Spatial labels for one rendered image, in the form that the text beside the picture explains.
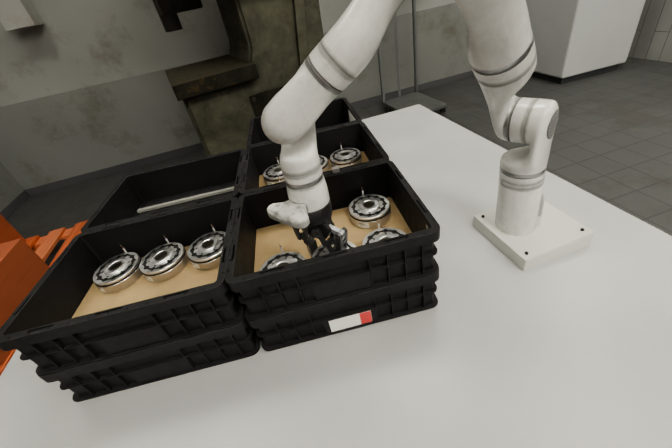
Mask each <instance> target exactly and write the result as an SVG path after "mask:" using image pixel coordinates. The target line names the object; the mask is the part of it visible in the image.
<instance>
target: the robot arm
mask: <svg viewBox="0 0 672 448"><path fill-rule="evenodd" d="M403 1H404V0H352V2H351V3H350V4H349V6H348V7H347V9H346V10H345V11H344V13H343V14H342V15H341V17H340V18H339V19H338V21H337V22H336V23H335V24H334V26H333V27H332V28H331V29H330V30H329V32H328V33H327V34H326V35H325V36H324V37H323V38H322V40H321V41H320V42H319V43H318V44H317V46H316V47H315V48H314V49H313V50H312V52H311V53H310V54H309V55H308V56H307V58H306V59H305V60H304V62H303V63H302V65H301V66H300V68H299V70H298V71H297V73H296V74H295V75H294V76H293V78H292V79H291V80H290V81H289V82H288V83H287V84H286V85H285V86H284V87H283V88H282V89H281V90H280V91H279V92H277V93H276V94H275V96H274V97H273V98H272V99H271V100H270V102H269V103H268V104H267V105H266V107H265V108H264V110H263V112H262V116H261V126H262V129H263V132H264V134H265V135H266V136H267V138H269V139H270V140H271V141H273V142H275V143H277V144H281V153H280V166H281V170H282V173H283V177H284V180H285V183H286V188H287V194H288V198H289V200H288V201H286V202H280V203H273V204H271V205H269V206H268V208H267V213H268V215H269V217H270V218H271V219H273V220H275V221H278V222H281V223H283V224H286V225H289V226H291V227H292V228H293V230H294V232H295V235H296V237H297V239H298V240H301V239H302V240H303V241H304V243H305V244H306V245H307V248H308V252H309V253H310V256H311V257H312V255H313V253H314V251H315V250H316V249H317V248H318V246H317V242H316V240H315V239H314V238H317V239H319V240H320V242H321V244H322V245H323V247H326V248H327V250H328V251H329V253H333V252H337V251H341V250H345V249H347V239H348V230H347V229H346V228H345V227H343V228H342V229H339V228H337V227H335V224H334V223H333V221H332V219H331V217H332V205H331V201H330V197H329V192H328V187H327V184H326V181H325V178H324V175H323V171H322V166H321V162H320V158H319V155H318V151H317V140H316V128H315V122H316V120H317V119H318V118H319V117H320V115H321V114H322V113H323V111H324V110H325V109H326V107H327V106H328V105H329V104H330V103H331V102H332V101H333V100H334V99H335V98H336V97H337V96H338V95H339V94H340V93H342V92H343V90H345V89H346V88H347V86H348V85H349V84H350V83H351V82H352V81H353V80H354V79H355V78H356V77H357V76H358V75H359V74H360V73H361V72H362V71H363V70H364V69H365V67H366V66H367V65H368V63H369V62H370V61H371V59H372V58H373V56H374V54H375V53H376V51H377V49H378V47H379V45H380V43H381V41H382V39H383V37H384V34H385V32H386V30H387V28H388V26H389V24H390V22H391V21H392V19H393V17H394V15H395V13H396V12H397V10H398V9H399V7H400V5H401V4H402V3H403ZM455 2H456V4H457V5H458V7H459V9H460V11H461V13H462V15H463V17H464V19H465V22H466V24H467V29H468V34H467V39H466V54H467V58H468V61H469V64H470V66H471V69H472V71H473V73H474V75H475V77H476V79H477V81H478V83H479V85H480V87H481V90H482V92H483V94H484V97H485V100H486V102H487V105H488V108H489V112H490V116H491V120H492V125H493V128H494V131H495V133H496V135H497V136H498V137H499V138H500V139H502V140H505V141H509V142H516V143H522V144H528V145H530V146H526V147H519V148H514V149H511V150H509V151H507V152H505V153H504V154H503V155H502V156H501V159H500V167H499V180H498V192H497V205H496V217H495V224H496V226H497V228H498V229H499V230H500V231H502V232H504V233H506V234H509V235H513V236H524V235H528V234H530V233H532V232H533V231H534V230H535V228H536V227H539V226H540V222H541V217H542V212H543V206H544V201H545V195H544V194H542V190H543V185H544V179H545V173H546V168H547V163H548V158H549V154H550V149H551V144H552V140H553V136H554V132H555V128H556V124H557V121H558V114H559V106H558V103H557V102H556V101H555V100H551V99H539V98H525V97H517V96H516V95H515V94H516V93H517V92H518V91H519V90H520V89H521V88H522V87H523V86H524V85H525V84H526V82H527V81H528V80H529V79H530V77H531V75H532V74H533V72H534V70H535V67H536V64H537V52H536V46H535V41H534V35H533V31H532V28H531V24H530V19H529V13H528V8H527V3H526V0H455ZM300 229H302V232H301V233H300V232H299V230H300ZM329 235H330V237H329ZM328 237H329V238H328ZM327 238H328V239H327ZM325 239H327V240H325ZM332 243H333V244H334V246H333V248H332V246H331V244H332Z"/></svg>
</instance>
